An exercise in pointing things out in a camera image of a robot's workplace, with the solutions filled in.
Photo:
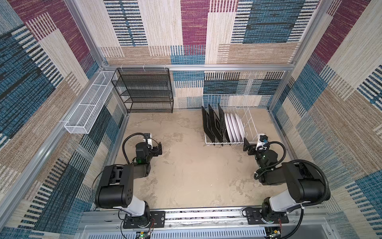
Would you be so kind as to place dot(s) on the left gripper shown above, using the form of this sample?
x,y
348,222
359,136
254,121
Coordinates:
x,y
154,150

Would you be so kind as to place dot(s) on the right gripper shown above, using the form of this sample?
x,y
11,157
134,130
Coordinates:
x,y
250,147

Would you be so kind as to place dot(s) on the floral square plate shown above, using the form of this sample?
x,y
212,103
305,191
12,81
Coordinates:
x,y
215,125

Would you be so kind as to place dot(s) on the black square plate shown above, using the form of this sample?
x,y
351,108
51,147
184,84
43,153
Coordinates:
x,y
206,125
222,123

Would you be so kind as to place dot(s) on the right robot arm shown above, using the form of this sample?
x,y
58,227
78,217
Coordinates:
x,y
306,183

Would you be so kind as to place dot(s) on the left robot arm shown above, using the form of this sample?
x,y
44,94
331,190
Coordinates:
x,y
115,189

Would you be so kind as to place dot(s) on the white round plate one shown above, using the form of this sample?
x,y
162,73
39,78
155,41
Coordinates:
x,y
229,132

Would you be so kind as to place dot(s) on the white round plate three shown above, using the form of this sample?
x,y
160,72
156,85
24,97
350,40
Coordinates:
x,y
240,126

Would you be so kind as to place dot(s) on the white round plate two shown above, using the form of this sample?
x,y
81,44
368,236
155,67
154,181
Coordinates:
x,y
235,128

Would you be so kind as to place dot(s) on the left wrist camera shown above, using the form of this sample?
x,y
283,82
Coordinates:
x,y
148,139

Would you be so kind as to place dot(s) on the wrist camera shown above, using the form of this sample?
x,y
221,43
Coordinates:
x,y
148,139
262,142

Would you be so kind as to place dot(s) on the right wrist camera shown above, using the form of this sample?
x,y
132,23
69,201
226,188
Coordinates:
x,y
262,142

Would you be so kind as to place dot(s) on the white wire dish rack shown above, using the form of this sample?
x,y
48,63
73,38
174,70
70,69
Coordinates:
x,y
249,126

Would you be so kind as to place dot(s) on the black wire shelf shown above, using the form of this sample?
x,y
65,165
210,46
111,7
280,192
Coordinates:
x,y
144,90

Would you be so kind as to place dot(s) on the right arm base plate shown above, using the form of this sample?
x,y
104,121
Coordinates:
x,y
258,216

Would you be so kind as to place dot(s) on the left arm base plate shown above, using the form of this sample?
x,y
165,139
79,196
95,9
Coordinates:
x,y
154,219

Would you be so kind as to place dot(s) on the white mesh wall basket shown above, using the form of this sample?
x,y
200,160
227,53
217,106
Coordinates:
x,y
87,111

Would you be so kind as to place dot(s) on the aluminium mounting rail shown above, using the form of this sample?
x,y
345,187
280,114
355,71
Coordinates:
x,y
185,223

